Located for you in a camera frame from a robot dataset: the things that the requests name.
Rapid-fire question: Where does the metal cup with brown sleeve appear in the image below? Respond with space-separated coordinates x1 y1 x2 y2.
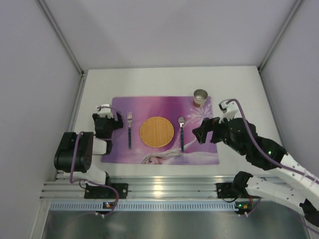
193 89 208 108

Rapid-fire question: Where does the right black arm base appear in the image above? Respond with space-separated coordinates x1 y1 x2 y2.
215 182 259 200

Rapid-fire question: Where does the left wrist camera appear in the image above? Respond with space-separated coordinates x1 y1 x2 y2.
96 104 114 119

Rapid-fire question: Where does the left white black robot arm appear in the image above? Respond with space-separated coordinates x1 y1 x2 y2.
54 109 124 187

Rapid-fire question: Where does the slotted grey cable duct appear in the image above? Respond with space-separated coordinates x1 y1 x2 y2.
50 201 251 212

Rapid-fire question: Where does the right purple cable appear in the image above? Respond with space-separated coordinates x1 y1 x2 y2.
225 99 319 235

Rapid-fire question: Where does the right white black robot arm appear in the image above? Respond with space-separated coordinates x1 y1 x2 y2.
192 117 319 226

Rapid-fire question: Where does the round wooden plate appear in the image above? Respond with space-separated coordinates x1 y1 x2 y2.
140 117 174 148

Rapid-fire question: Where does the teal handled spoon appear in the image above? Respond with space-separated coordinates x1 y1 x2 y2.
178 116 186 153

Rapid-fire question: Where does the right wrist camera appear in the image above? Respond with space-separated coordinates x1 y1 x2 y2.
219 99 239 123

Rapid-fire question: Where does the aluminium mounting rail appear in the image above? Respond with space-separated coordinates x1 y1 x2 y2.
39 175 311 201

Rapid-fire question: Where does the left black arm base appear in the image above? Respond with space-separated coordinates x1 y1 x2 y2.
84 183 129 199

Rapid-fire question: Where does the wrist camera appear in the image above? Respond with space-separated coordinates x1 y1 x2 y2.
96 104 114 119
219 99 239 123

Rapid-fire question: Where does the purple printed placemat cloth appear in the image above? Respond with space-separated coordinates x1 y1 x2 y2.
101 96 219 165

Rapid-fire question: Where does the teal handled fork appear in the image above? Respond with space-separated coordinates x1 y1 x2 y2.
127 112 133 149

